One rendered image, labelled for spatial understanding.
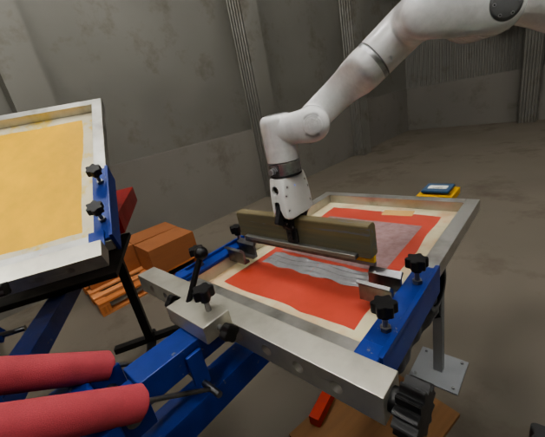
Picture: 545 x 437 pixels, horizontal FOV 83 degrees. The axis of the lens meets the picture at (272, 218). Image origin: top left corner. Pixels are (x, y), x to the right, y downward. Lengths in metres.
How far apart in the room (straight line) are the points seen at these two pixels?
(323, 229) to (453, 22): 0.43
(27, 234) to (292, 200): 0.78
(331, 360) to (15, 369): 0.44
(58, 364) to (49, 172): 0.83
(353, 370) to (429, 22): 0.56
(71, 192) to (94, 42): 3.03
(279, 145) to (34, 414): 0.57
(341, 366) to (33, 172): 1.16
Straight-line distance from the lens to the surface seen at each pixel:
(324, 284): 0.81
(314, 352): 0.52
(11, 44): 3.63
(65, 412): 0.49
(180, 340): 0.62
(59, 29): 4.04
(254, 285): 0.86
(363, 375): 0.48
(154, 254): 3.06
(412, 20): 0.65
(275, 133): 0.68
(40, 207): 1.19
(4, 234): 1.18
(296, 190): 0.72
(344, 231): 0.68
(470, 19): 0.68
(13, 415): 0.47
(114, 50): 4.15
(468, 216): 1.07
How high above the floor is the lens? 1.40
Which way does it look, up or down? 20 degrees down
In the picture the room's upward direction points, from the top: 11 degrees counter-clockwise
